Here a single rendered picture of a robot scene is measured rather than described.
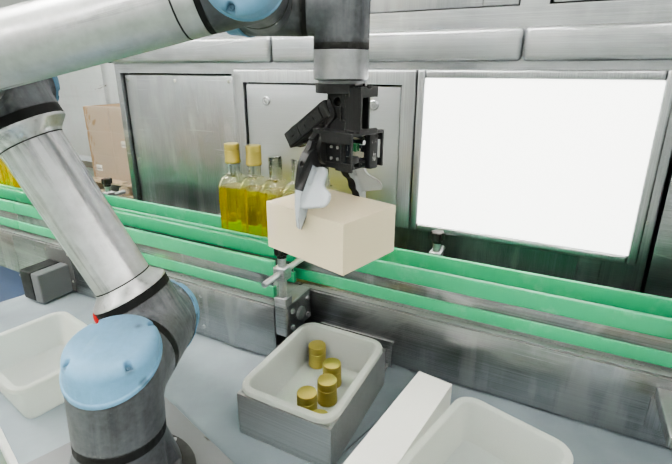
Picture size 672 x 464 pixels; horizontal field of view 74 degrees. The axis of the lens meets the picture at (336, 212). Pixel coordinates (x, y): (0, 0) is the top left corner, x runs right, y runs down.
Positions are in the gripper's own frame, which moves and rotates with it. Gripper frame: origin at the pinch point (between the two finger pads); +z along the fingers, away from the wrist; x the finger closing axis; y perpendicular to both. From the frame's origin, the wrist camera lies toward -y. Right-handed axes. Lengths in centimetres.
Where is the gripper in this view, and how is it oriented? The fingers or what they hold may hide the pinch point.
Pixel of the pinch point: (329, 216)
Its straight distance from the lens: 69.2
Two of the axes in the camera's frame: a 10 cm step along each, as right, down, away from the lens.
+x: 6.8, -2.3, 7.0
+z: -0.1, 9.5, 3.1
